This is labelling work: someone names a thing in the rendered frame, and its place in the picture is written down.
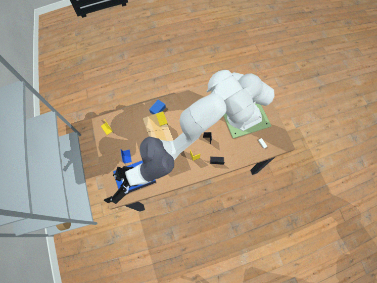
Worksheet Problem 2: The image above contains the tan cardboard box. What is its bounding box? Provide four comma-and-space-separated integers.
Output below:
143, 114, 173, 141

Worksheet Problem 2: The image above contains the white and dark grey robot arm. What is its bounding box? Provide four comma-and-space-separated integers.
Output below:
114, 70, 274, 186

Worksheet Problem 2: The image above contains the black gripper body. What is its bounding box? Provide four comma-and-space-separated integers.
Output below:
124, 180, 131, 188

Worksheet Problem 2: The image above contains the blue notebook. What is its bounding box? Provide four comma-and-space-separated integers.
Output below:
116, 161, 156, 192

